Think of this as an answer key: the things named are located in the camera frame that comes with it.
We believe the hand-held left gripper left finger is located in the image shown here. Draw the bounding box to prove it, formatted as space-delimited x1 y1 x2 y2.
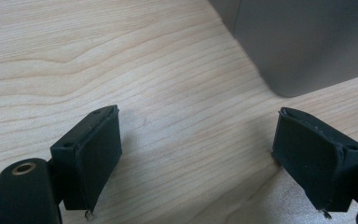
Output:
49 105 123 220

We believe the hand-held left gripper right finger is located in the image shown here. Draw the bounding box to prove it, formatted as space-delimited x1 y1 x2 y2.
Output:
270 106 358 219

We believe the grey metal box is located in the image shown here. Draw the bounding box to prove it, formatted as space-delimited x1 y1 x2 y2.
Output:
208 0 358 98

